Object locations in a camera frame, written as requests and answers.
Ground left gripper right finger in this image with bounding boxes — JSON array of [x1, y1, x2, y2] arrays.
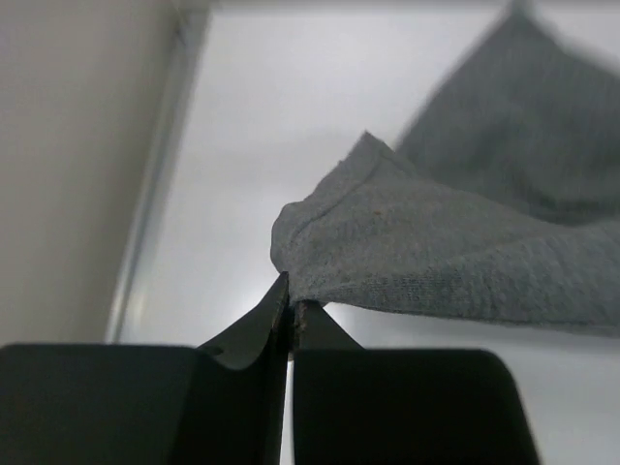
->
[[293, 302, 541, 464]]

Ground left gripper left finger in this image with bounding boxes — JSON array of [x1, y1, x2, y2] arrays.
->
[[1, 275, 290, 464]]

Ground grey shorts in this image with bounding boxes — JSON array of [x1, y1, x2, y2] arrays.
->
[[270, 6, 619, 337]]

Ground aluminium table edge rail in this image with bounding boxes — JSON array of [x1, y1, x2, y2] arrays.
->
[[105, 8, 211, 344]]

